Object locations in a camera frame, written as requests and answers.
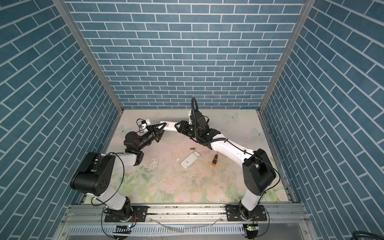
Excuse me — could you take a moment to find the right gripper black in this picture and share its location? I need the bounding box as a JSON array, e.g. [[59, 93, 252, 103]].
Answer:
[[174, 119, 202, 139]]

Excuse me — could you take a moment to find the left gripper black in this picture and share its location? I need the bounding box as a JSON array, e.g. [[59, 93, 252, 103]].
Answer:
[[135, 123, 167, 153]]

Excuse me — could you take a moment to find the white remote with display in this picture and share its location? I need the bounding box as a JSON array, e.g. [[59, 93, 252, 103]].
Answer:
[[160, 121, 178, 132]]

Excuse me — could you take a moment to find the grey white remote control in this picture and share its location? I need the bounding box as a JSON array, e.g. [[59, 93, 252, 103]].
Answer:
[[181, 151, 201, 169]]

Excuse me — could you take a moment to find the orange black screwdriver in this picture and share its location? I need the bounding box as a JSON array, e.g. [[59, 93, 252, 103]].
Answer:
[[212, 153, 219, 166]]

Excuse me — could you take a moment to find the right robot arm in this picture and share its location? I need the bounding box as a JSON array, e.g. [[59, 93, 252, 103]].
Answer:
[[169, 110, 278, 214]]

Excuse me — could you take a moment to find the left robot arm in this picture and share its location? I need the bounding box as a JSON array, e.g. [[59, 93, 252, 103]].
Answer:
[[70, 121, 167, 211]]

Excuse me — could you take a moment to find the left controller board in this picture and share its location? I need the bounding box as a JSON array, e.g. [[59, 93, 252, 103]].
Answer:
[[112, 225, 132, 240]]

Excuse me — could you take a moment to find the controller board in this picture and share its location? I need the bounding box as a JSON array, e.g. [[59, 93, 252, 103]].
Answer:
[[243, 224, 260, 240], [112, 225, 132, 240]]

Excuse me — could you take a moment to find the right controller board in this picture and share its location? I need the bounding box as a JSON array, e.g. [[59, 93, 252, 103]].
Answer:
[[243, 224, 260, 240]]

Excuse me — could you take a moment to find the black corrugated cable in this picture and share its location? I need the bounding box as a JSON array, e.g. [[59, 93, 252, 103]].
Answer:
[[191, 96, 229, 148]]

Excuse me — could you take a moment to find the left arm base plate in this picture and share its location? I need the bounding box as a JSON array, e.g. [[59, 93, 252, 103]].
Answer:
[[103, 206, 149, 223]]

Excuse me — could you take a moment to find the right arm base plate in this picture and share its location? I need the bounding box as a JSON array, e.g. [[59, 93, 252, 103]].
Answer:
[[225, 203, 268, 222]]

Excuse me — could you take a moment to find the aluminium front rail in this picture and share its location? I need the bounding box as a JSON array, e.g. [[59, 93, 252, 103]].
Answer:
[[61, 202, 313, 226]]

